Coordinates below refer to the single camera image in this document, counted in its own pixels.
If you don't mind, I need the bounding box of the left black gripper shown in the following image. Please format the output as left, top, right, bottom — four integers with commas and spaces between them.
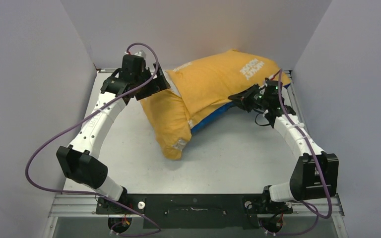
133, 63, 169, 101

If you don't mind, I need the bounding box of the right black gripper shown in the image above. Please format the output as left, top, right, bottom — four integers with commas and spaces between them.
229, 83, 270, 113

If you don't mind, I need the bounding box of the yellow and blue pillowcase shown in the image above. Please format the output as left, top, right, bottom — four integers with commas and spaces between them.
140, 49, 280, 160

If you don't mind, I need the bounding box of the white pillow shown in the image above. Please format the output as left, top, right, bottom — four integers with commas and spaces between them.
163, 70, 181, 98

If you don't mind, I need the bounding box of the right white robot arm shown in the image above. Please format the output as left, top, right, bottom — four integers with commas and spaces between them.
228, 80, 339, 218

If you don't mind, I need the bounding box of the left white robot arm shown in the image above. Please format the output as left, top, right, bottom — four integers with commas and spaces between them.
56, 51, 170, 213

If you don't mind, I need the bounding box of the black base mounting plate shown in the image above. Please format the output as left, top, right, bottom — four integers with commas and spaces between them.
95, 193, 293, 230

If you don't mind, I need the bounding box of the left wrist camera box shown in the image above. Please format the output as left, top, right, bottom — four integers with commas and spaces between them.
125, 50, 146, 59

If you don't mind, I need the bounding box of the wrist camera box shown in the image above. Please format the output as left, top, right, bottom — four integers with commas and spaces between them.
265, 78, 278, 87
125, 50, 146, 59

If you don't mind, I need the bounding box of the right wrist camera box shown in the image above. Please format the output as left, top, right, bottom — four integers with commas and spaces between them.
265, 78, 278, 87

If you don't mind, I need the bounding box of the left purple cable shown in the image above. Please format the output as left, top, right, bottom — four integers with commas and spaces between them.
25, 43, 162, 238

